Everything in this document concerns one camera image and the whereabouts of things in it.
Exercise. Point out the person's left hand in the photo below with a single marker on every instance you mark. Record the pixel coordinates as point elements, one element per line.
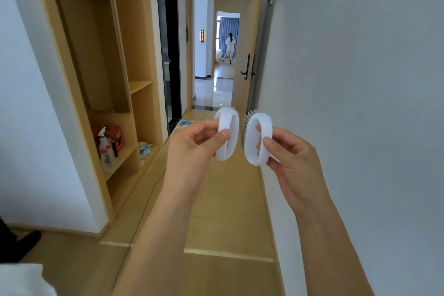
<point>187,160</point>

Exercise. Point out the person's right hand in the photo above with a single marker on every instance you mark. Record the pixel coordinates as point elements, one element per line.
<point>300,174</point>

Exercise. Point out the white brush grey bristles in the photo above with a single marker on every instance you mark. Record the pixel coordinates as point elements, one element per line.
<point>229,115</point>
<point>260,119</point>

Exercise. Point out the person's left forearm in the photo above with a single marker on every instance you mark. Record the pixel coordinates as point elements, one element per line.
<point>159,247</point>

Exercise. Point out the person's right forearm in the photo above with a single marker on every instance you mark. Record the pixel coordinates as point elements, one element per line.
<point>333,254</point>

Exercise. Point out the blue floor mat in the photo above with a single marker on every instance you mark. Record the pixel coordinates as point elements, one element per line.
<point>183,125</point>

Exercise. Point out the striped folded cloths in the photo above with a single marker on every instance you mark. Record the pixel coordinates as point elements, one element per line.
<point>145,149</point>

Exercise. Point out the small dark bottle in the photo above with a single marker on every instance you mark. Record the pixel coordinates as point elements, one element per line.
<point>114,151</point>

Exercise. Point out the red box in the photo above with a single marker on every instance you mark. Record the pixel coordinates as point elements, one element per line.
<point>117,137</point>

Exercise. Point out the white spray bottle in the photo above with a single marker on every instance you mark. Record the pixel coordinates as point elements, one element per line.
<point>103,141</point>

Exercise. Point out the black framed glass door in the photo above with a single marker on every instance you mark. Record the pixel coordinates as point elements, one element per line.
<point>168,46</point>

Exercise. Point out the distant blue curtain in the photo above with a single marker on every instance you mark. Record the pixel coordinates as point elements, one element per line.
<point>225,27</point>

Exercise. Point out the wooden door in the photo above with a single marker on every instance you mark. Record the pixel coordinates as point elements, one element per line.
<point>248,28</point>

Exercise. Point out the white bed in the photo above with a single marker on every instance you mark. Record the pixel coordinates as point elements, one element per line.
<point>20,282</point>

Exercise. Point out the wooden door frame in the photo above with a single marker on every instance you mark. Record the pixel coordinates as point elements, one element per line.
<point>189,46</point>

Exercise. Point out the orange lit wall sign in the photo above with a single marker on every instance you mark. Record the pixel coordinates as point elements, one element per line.
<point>202,36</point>

